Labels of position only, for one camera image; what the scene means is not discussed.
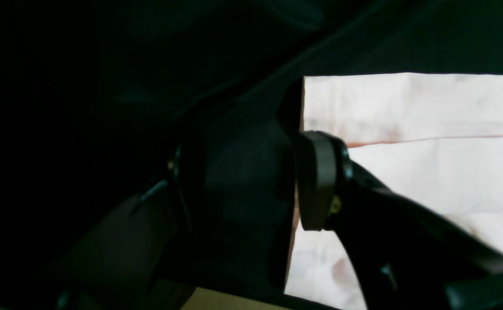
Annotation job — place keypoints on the black table cloth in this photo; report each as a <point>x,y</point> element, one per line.
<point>96,96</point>

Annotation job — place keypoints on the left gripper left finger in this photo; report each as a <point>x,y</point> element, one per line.
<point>116,265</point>

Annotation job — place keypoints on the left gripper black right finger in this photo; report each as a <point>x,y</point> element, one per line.
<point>405,256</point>

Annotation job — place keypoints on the pink T-shirt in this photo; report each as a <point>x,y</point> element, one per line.
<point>434,138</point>

